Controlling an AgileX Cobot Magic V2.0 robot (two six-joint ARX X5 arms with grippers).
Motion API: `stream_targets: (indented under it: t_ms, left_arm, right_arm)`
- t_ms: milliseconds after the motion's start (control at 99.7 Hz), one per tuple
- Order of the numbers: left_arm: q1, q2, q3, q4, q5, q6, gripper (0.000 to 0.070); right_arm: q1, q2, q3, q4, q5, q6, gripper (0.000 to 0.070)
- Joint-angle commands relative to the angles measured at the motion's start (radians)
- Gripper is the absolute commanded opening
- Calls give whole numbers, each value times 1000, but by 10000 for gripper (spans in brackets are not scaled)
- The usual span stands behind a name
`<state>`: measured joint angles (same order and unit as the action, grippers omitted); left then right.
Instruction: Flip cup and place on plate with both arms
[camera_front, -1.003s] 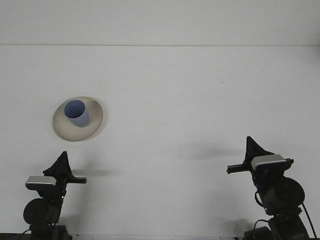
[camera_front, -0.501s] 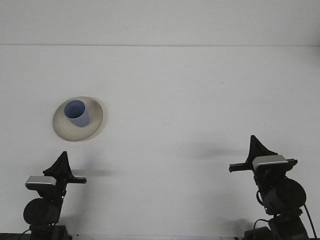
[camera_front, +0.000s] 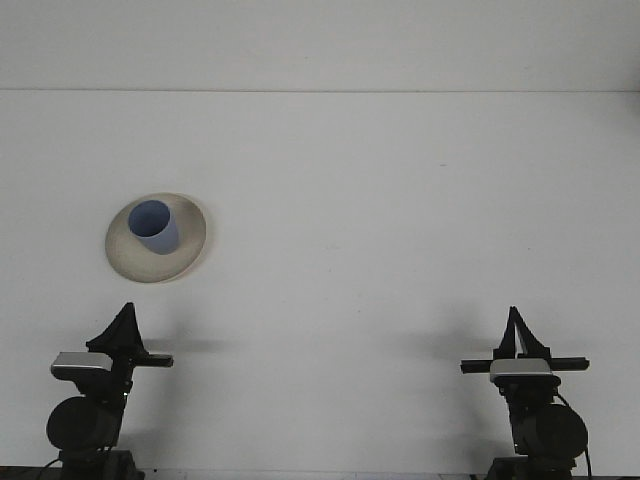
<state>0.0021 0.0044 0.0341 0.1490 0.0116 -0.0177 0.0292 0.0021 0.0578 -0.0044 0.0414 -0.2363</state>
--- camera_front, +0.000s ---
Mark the pale blue cup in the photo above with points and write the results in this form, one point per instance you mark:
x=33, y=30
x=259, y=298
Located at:
x=160, y=241

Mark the pale round plate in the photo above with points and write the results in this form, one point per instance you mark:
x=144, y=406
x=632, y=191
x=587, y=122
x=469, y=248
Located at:
x=150, y=269

